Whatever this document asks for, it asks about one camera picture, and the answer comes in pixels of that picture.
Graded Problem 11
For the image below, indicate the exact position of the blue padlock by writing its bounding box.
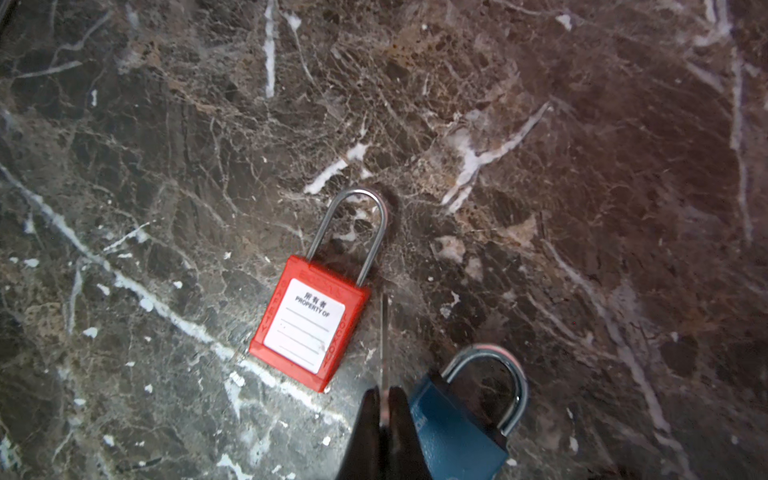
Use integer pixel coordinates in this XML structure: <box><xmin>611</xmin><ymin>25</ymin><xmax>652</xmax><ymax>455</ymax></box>
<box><xmin>409</xmin><ymin>343</ymin><xmax>529</xmax><ymax>479</ymax></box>

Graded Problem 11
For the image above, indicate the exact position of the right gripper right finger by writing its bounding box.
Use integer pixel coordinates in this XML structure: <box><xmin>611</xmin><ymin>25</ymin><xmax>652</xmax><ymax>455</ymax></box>
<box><xmin>386</xmin><ymin>387</ymin><xmax>432</xmax><ymax>480</ymax></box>

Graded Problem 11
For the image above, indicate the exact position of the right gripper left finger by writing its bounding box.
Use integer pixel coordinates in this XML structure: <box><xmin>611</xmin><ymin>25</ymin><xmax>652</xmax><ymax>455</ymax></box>
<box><xmin>336</xmin><ymin>387</ymin><xmax>381</xmax><ymax>480</ymax></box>

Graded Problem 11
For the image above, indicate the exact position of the red padlock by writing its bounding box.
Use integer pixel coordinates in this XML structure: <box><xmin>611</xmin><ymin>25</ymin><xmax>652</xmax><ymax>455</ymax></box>
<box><xmin>248</xmin><ymin>187</ymin><xmax>389</xmax><ymax>393</ymax></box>

